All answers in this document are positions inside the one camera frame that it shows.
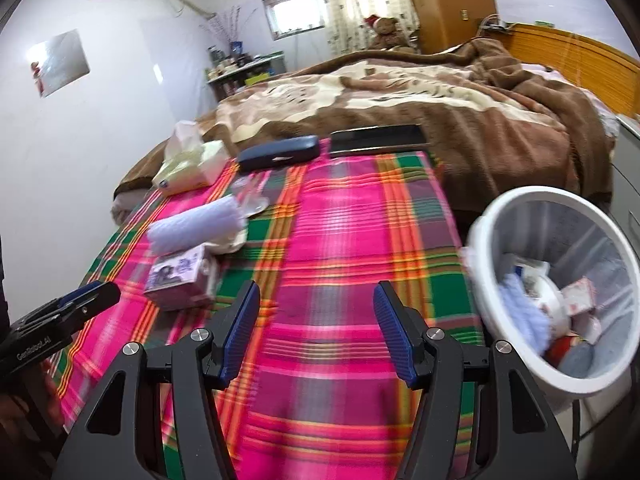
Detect patterned curtain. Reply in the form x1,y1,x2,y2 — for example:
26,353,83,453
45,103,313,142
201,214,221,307
305,0,421,56

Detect white round trash bin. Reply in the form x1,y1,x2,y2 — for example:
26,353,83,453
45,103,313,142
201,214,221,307
462,186,640,401

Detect black smartphone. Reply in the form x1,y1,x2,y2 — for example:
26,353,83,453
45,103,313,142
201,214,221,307
328,124,432,158

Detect wooden headboard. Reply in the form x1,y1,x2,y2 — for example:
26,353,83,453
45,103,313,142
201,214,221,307
507,22,640,121

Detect decorative dry branches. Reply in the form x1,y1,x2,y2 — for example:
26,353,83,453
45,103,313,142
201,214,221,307
200,2,261,56

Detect cream crumpled paper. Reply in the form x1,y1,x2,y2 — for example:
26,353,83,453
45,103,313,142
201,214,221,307
210,227,249,256

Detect pink plaid bed sheet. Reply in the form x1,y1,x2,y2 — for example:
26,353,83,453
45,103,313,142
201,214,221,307
52,150,486,480

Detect purple drink carton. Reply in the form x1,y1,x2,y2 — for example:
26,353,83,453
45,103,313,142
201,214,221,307
144,242,218,311

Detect cluttered side table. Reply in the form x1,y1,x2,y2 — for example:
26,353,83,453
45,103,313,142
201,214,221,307
205,52,288,101

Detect brown teddy bear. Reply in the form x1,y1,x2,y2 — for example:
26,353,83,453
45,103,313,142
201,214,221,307
364,14,420,52

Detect group of bottles and jars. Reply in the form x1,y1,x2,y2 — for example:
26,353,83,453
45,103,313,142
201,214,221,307
207,40,273,81

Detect wooden wardrobe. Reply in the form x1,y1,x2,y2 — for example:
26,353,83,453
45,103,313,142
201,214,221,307
400,0,498,53

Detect dark blue glasses case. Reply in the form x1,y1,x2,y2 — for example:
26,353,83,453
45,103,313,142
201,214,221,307
237,135,321,172

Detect clear plastic bin liner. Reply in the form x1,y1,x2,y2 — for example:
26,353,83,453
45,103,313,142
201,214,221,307
460,200,636,376

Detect silver wall poster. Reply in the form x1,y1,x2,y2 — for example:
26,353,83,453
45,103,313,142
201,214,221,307
27,29,91,98

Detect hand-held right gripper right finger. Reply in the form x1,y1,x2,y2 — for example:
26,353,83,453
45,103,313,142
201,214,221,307
372,280,576,480

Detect red white snack packet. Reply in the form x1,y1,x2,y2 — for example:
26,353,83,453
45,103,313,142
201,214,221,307
560,276,599,317

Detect soft tissue pack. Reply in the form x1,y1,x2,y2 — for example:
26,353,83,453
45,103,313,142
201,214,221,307
151,121,228,196

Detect small window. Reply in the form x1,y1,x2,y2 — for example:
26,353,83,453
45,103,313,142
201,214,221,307
261,0,328,41

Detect brown cream fleece blanket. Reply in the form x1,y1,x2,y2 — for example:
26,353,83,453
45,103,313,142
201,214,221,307
112,37,616,211

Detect grey cabinet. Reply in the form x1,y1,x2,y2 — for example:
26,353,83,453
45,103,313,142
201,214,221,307
607,112,640,241

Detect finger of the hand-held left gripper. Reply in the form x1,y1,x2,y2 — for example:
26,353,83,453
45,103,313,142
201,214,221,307
56,281,122,320

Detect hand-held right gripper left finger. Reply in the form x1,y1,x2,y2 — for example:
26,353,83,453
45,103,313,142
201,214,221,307
55,280,262,480

